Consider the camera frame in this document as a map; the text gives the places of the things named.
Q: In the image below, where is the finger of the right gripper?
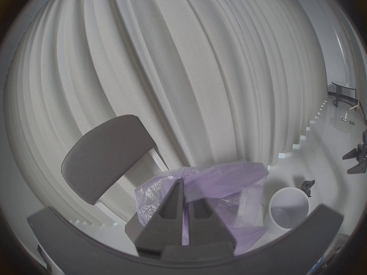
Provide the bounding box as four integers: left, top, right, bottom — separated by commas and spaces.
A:
347, 162, 367, 174
343, 145, 364, 161

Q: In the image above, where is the grey chair white frame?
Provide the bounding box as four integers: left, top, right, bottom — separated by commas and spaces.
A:
61, 114, 170, 241

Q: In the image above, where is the crumpled black plastic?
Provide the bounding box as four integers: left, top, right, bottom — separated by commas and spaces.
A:
300, 179, 316, 197

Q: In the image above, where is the purple plastic bag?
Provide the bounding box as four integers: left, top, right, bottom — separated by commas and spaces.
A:
134, 163, 269, 254

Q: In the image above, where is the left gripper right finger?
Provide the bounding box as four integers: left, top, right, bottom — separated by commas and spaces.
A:
189, 200, 237, 256

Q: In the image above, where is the wooden coat stand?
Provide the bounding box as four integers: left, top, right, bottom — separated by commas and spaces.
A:
341, 22, 362, 112

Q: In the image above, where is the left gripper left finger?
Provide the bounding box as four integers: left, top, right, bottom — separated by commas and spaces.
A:
135, 178, 184, 259

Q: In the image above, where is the small black table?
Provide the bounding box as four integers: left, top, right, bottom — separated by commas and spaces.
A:
331, 80, 357, 108

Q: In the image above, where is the white trash bin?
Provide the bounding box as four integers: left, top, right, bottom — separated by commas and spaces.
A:
268, 187, 311, 232

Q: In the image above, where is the white curtain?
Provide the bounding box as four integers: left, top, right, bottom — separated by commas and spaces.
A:
83, 0, 329, 167
3, 0, 198, 228

